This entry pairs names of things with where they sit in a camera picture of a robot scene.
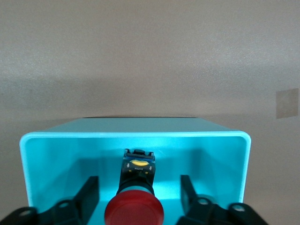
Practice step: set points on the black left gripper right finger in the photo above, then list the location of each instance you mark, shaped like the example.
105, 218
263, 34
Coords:
194, 208

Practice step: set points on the red mushroom push button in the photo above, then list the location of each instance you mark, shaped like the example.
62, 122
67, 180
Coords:
134, 208

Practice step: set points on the brown square tape patch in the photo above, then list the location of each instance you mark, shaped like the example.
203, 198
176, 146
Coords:
287, 103

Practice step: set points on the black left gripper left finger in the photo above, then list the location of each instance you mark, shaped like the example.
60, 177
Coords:
82, 206

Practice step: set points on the cyan plastic box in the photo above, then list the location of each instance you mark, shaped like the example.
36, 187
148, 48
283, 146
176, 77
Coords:
70, 152

